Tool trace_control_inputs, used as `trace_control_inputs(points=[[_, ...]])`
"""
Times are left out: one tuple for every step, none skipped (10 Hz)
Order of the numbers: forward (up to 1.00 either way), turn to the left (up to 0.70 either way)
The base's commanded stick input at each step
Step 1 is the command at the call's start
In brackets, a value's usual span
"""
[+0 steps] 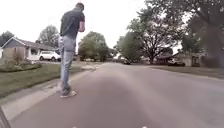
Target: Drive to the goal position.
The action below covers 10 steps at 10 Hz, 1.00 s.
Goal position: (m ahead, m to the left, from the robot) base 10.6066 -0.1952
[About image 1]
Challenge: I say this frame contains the dark car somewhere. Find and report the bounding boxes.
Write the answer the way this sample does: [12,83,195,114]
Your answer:
[121,59,132,66]

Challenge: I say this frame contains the dense green tree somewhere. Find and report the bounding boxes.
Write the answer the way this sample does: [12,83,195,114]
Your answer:
[114,31,144,63]

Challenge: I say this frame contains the round green tree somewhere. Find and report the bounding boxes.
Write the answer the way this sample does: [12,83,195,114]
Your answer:
[77,31,114,63]

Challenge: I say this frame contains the grey asphalt road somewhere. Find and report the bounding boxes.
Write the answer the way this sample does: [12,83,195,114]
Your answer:
[8,62,224,128]

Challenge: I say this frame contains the large dark-trunked tree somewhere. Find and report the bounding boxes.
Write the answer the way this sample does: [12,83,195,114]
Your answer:
[126,4,184,65]

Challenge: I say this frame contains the person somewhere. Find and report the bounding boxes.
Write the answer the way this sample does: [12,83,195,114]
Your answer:
[57,2,86,99]

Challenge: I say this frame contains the pale vehicle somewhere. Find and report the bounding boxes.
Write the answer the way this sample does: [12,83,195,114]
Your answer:
[167,58,186,67]

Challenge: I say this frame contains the white car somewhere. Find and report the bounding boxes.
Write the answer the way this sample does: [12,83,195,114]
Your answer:
[38,50,62,63]

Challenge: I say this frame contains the low dark-roofed house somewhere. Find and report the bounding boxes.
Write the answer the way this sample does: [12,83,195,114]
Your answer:
[155,49,202,67]

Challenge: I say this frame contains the tall pale green tree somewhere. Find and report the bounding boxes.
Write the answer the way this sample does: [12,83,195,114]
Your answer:
[36,24,60,48]

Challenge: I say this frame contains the shaded grass verge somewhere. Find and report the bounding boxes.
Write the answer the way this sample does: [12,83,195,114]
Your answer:
[146,64,224,80]

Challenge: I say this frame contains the low garden bushes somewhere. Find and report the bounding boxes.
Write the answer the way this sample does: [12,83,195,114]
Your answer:
[0,53,43,73]

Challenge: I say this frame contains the green grass lawn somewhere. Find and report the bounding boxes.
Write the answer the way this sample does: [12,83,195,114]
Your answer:
[0,63,84,98]

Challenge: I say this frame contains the pale concrete kerb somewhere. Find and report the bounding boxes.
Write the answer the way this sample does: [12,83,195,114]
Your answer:
[0,63,104,122]

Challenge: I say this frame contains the brown brick house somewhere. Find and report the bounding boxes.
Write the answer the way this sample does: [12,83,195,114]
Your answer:
[0,36,58,62]

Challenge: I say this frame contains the huge overhanging tree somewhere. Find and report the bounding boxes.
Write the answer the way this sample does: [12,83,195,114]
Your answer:
[146,0,224,68]

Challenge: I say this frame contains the dark green tree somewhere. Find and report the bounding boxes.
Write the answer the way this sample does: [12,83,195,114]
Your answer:
[0,30,15,48]

